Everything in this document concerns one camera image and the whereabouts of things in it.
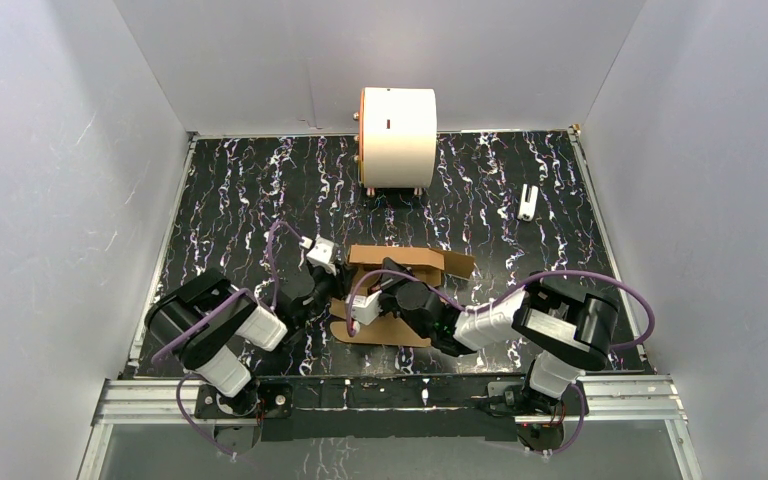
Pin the white cylindrical drum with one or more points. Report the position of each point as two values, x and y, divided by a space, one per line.
397 139

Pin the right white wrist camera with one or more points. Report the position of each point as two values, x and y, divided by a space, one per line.
364 309

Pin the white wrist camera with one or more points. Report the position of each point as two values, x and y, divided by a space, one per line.
319 252
364 309

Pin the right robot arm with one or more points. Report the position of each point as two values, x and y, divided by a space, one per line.
573 325

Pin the small white plastic clip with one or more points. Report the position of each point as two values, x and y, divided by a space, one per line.
528 202

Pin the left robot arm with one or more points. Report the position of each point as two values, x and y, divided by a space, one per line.
196 321

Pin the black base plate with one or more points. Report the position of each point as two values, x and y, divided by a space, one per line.
407 406

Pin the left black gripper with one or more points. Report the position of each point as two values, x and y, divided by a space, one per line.
330 283

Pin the brown cardboard box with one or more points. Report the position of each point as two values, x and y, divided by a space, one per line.
429 265

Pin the aluminium frame rail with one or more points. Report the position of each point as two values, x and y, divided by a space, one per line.
611 397

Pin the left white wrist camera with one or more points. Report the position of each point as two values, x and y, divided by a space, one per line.
319 252

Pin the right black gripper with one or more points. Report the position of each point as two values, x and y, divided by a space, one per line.
389 279

